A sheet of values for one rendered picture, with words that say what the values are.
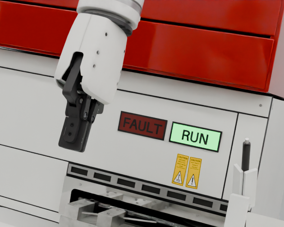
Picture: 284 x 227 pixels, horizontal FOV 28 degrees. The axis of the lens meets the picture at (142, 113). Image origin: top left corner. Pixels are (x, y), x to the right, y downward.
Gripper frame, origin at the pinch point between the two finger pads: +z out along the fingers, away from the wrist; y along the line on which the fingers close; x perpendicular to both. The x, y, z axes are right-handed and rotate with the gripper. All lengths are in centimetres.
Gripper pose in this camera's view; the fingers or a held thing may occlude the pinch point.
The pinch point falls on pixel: (75, 134)
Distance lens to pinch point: 73.8
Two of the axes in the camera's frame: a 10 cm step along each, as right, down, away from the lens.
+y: -3.1, -2.2, -9.3
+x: 9.2, 1.9, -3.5
